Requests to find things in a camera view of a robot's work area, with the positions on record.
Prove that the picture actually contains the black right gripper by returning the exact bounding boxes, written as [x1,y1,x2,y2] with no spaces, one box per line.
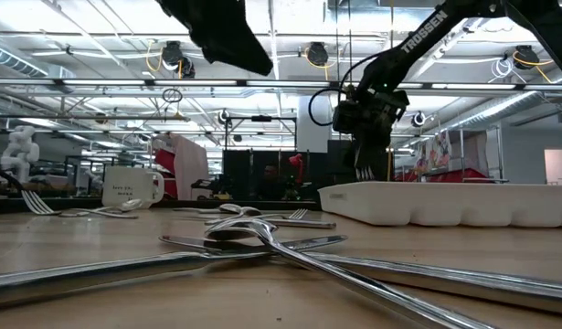
[334,86,410,171]

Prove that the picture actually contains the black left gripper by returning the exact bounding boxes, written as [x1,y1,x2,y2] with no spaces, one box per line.
[154,0,273,77]

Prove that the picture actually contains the silver spoon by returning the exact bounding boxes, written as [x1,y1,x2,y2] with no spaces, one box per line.
[225,205,266,220]
[58,197,143,218]
[204,218,499,329]
[159,234,562,317]
[172,202,246,216]

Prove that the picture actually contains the long ceiling light strip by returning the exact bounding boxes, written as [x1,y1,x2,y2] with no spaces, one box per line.
[0,77,562,91]

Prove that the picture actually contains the colourful poster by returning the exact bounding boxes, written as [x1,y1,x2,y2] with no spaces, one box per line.
[415,131,453,173]

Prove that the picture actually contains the white cutlery organizer tray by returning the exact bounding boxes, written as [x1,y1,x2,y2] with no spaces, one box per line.
[316,181,562,228]

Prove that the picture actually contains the silver table knife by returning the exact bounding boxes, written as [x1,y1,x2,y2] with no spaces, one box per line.
[0,234,349,312]
[205,217,337,230]

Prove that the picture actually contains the red storage bins shelf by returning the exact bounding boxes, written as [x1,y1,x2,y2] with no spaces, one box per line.
[394,167,491,184]

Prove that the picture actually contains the black partition panels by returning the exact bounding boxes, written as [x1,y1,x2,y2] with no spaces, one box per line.
[223,139,392,201]

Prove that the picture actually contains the pink and white board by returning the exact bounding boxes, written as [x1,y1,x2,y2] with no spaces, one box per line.
[153,132,211,201]

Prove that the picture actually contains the white mug with text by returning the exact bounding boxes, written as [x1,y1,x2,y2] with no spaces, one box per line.
[101,164,165,209]

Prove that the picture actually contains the black metal frame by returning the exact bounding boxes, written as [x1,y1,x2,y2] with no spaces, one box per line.
[223,115,298,201]

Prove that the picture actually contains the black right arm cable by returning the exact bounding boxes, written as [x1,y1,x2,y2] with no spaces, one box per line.
[307,50,387,128]

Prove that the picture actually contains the silver ventilation duct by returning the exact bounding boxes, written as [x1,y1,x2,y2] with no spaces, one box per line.
[438,89,562,134]

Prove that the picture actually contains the pink wall board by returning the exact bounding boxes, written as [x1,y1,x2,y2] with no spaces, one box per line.
[544,148,562,186]

